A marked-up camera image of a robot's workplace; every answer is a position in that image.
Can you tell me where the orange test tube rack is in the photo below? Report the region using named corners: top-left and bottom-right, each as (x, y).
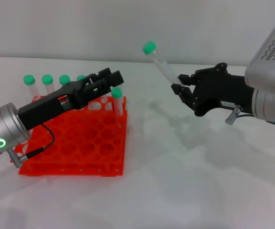
top-left (19, 95), bottom-right (128, 177)

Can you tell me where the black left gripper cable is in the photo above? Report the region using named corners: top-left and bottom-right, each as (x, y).
top-left (8, 123), bottom-right (56, 168)

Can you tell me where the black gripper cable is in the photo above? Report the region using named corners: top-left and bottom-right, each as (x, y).
top-left (224, 104), bottom-right (257, 125)
top-left (8, 123), bottom-right (56, 168)

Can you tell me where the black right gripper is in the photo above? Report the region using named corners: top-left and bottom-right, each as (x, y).
top-left (171, 62), bottom-right (256, 117)

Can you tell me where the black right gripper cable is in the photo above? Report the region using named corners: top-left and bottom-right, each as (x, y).
top-left (224, 104), bottom-right (257, 125)

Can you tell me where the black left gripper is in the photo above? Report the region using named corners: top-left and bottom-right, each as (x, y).
top-left (18, 67), bottom-right (125, 131)

